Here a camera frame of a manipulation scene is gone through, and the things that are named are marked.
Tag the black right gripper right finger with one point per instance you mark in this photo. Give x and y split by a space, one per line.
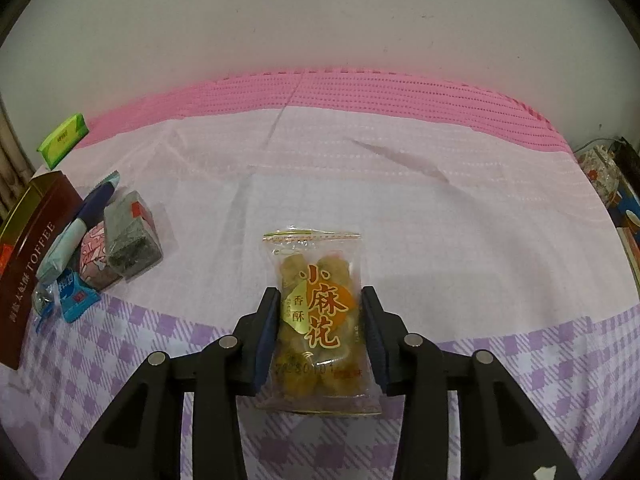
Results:
502 434

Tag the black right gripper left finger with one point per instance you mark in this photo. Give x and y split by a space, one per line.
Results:
139 434

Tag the blue clear candy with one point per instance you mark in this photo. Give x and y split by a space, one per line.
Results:
69 296

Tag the clear fried twist snack bag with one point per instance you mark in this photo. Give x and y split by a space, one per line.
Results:
320 365

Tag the pink wrapped candy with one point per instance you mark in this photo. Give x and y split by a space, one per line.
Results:
94 268

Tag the grey sesame cake block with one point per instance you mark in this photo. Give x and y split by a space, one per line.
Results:
131 242

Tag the navy and mint snack packet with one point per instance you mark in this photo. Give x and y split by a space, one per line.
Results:
89 214

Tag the pink purple checked tablecloth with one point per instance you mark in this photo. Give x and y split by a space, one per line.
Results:
477 227

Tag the dark red toffee tin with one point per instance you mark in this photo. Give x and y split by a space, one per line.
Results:
48 204

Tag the cluttered items at right edge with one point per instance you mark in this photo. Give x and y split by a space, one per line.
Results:
603 163

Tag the green tissue pack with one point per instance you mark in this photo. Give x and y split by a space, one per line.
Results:
57 144

